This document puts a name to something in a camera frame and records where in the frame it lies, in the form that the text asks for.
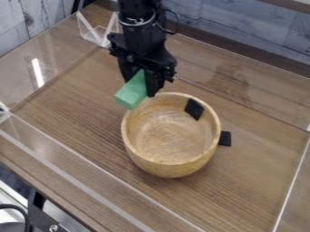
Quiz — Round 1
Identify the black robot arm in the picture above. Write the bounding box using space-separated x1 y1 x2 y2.
109 0 177 97

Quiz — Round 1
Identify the clear acrylic enclosure wall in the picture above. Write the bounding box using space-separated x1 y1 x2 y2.
0 103 206 232

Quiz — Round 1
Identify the clear acrylic corner bracket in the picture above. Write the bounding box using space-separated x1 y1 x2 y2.
77 12 121 49

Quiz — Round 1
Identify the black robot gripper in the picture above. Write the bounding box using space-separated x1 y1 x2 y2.
109 17 177 97

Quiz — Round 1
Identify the black metal table frame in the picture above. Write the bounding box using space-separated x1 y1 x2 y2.
26 188 83 232

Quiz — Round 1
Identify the black patch inside bowl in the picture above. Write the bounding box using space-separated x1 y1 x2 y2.
185 98 205 121

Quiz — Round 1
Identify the black cable lower left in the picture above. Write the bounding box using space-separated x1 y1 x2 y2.
0 203 31 232

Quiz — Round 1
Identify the round wooden bowl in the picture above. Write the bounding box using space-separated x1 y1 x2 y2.
122 92 222 179

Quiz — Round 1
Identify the black patch on table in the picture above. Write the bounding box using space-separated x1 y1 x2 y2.
218 130 233 146

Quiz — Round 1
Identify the green rectangular stick block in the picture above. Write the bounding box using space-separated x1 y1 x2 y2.
115 70 148 110

